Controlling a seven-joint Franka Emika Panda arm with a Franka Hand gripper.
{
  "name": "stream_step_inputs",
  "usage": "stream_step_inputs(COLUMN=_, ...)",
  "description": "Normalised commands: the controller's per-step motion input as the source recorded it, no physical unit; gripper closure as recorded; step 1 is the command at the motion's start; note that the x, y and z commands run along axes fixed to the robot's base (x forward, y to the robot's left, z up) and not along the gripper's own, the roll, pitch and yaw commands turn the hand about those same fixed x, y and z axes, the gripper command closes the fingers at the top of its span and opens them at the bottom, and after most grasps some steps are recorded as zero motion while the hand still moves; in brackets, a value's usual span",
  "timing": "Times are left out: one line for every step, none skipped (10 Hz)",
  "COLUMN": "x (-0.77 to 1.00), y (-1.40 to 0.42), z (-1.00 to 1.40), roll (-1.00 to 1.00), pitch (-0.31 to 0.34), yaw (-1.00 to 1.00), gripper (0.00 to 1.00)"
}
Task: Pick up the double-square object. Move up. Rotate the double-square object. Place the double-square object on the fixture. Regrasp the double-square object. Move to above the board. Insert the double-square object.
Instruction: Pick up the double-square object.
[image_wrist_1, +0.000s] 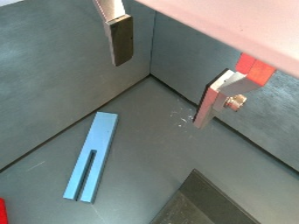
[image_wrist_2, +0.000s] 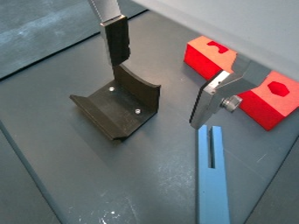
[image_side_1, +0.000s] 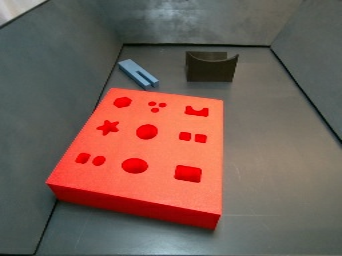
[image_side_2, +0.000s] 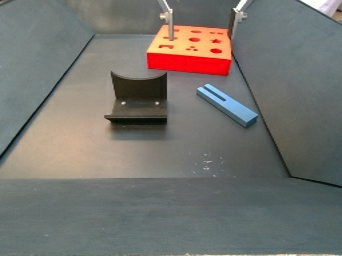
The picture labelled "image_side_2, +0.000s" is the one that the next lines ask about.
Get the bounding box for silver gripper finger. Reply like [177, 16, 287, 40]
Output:
[157, 0, 173, 41]
[228, 0, 252, 39]

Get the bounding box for blue double-square slotted block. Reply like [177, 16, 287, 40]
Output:
[196, 84, 257, 128]

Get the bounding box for red shape-sorting board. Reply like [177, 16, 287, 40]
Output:
[146, 25, 232, 76]

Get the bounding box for black curved cradle stand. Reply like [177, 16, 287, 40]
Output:
[104, 73, 168, 123]

